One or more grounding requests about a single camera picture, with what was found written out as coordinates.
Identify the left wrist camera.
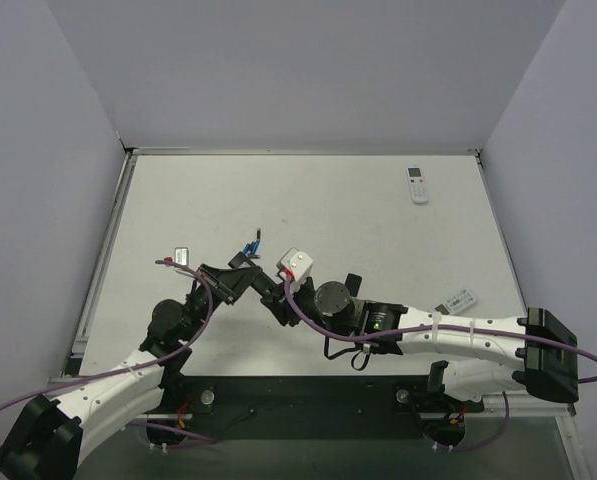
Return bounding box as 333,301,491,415
155,247,190,267

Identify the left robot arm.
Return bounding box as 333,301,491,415
0,260,262,479

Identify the black remote control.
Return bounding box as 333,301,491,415
251,272,282,306

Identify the black battery cover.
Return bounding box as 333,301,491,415
344,273,362,296

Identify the small white remote control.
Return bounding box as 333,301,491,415
434,288,478,316

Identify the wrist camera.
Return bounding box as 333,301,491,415
277,247,314,285
155,247,190,267

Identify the white remote control far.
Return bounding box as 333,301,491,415
407,166,429,205

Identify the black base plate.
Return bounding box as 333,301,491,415
153,375,482,441

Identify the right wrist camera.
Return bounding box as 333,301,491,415
277,247,314,285

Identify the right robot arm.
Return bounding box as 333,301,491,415
260,279,581,404

